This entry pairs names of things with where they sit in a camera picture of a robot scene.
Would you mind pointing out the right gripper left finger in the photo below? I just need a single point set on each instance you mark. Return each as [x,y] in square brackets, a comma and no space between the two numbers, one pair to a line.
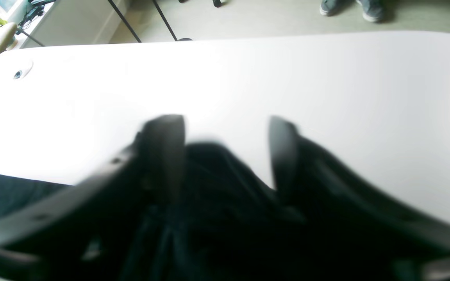
[49,238]

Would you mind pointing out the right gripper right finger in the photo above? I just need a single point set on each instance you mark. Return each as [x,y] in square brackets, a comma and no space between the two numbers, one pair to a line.
[375,236]

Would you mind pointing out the right silver table grommet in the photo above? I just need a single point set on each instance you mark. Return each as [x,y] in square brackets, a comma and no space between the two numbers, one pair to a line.
[22,70]

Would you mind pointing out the right grey shoe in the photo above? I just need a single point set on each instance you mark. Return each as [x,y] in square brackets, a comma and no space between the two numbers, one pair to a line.
[372,10]

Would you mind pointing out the grey shoe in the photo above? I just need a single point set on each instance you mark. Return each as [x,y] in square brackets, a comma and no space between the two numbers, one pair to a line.
[330,7]
[372,10]

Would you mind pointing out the left grey shoe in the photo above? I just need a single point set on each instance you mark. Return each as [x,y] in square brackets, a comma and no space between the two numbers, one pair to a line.
[330,7]

